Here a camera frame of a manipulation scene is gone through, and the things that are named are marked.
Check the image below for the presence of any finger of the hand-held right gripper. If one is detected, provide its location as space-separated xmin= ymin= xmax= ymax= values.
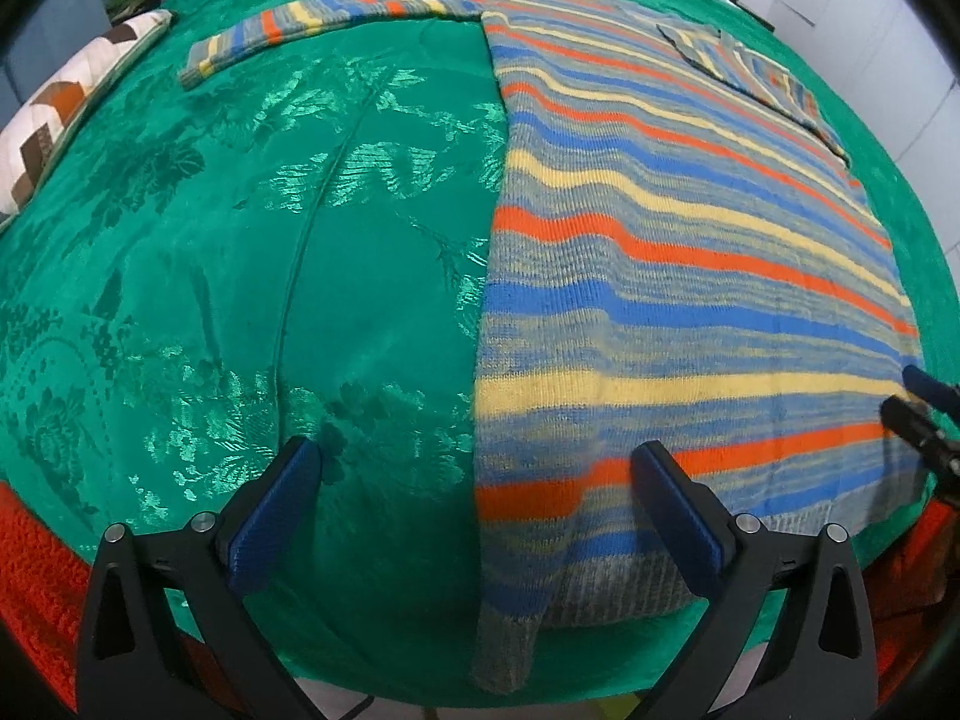
xmin=902 ymin=364 xmax=960 ymax=417
xmin=880 ymin=394 xmax=960 ymax=481

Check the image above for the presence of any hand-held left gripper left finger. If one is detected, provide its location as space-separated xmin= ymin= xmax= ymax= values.
xmin=75 ymin=435 xmax=325 ymax=720

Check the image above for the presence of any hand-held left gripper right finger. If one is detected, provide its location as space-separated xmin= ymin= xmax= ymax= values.
xmin=631 ymin=441 xmax=878 ymax=720

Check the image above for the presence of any striped knit sweater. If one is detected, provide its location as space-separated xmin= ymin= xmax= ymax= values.
xmin=178 ymin=0 xmax=927 ymax=695

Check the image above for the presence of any green floral blanket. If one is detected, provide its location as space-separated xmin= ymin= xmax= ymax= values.
xmin=0 ymin=0 xmax=960 ymax=706

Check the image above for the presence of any white wardrobe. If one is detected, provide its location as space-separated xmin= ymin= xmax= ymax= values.
xmin=750 ymin=0 xmax=960 ymax=256

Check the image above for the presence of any white brown patterned pillow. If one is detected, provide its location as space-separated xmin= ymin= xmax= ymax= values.
xmin=0 ymin=9 xmax=175 ymax=222

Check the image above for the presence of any blue grey curtain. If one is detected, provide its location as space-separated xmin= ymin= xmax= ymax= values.
xmin=0 ymin=0 xmax=113 ymax=121

